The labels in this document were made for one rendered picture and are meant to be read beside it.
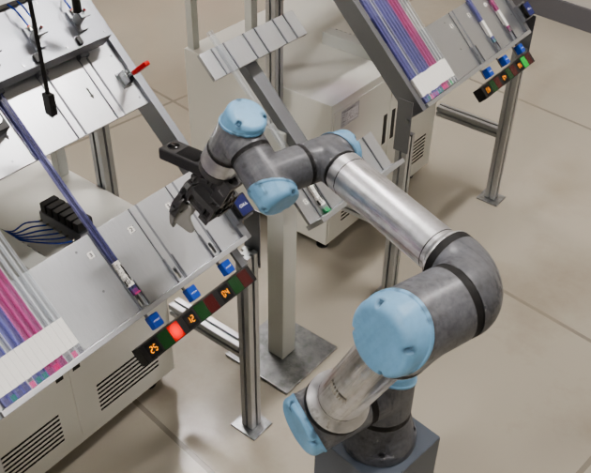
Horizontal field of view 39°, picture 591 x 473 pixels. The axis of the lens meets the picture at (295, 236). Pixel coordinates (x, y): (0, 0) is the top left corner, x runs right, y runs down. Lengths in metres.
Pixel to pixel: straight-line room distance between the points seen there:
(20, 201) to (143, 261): 0.60
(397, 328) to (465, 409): 1.45
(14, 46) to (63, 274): 0.47
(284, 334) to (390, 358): 1.41
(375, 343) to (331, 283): 1.73
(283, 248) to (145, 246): 0.61
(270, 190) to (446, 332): 0.40
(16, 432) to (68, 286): 0.58
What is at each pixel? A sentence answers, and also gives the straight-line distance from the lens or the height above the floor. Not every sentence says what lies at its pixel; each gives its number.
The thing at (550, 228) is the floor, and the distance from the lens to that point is 3.27.
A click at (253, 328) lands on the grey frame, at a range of 2.14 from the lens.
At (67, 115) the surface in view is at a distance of 1.82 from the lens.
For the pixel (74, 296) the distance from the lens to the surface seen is 1.69.
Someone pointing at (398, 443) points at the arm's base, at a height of 0.60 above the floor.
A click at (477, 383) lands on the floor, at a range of 2.61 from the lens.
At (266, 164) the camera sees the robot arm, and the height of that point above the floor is 1.15.
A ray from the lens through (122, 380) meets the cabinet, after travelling 2.35.
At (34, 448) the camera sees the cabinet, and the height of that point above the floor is 0.18.
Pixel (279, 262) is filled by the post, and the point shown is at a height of 0.40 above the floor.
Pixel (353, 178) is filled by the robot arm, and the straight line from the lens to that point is 1.36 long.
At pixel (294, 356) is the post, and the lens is 2.60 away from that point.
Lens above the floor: 1.90
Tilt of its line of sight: 38 degrees down
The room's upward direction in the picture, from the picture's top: 1 degrees clockwise
